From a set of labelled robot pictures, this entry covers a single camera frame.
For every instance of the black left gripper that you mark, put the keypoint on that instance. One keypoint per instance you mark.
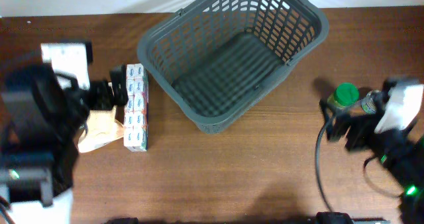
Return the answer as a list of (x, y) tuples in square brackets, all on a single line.
[(99, 97)]

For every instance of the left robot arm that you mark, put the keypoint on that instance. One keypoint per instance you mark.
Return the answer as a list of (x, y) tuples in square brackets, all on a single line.
[(38, 153)]

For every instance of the grey plastic basket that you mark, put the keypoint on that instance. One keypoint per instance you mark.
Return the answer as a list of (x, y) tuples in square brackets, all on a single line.
[(218, 58)]

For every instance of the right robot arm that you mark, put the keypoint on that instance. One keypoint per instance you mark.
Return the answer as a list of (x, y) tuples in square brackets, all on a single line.
[(400, 156)]

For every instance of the green-lid spice jar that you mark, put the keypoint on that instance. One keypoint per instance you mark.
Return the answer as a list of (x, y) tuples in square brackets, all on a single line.
[(345, 94)]

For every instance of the white tissue multipack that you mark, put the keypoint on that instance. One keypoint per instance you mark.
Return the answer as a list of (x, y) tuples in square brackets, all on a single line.
[(136, 109)]

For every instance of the beige snack bag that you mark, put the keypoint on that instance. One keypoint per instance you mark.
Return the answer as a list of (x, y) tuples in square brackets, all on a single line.
[(101, 128)]

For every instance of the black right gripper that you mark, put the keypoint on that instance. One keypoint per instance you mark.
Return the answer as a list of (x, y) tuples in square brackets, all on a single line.
[(362, 133)]

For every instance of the metal tin can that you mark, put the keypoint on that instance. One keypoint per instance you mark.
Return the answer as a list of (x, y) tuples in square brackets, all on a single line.
[(368, 105)]

